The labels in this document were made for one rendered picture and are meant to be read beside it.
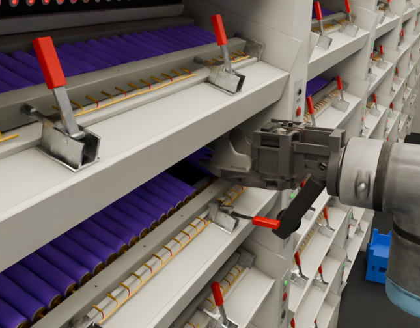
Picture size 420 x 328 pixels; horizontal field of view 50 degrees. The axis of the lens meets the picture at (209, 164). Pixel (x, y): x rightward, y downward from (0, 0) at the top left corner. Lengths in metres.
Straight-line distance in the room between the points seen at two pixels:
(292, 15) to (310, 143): 0.20
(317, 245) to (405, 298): 0.72
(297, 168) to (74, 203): 0.36
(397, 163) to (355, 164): 0.05
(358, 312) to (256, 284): 1.23
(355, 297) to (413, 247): 1.52
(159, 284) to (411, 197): 0.31
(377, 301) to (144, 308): 1.70
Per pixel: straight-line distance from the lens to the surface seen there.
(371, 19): 1.40
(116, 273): 0.49
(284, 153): 0.60
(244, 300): 0.81
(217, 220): 0.63
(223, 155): 0.65
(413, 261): 0.62
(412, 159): 0.58
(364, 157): 0.58
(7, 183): 0.33
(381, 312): 2.07
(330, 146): 0.60
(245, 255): 0.85
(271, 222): 0.60
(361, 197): 0.59
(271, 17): 0.73
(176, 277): 0.54
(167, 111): 0.46
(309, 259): 1.28
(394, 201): 0.58
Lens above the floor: 1.25
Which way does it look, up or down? 22 degrees down
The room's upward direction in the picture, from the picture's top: straight up
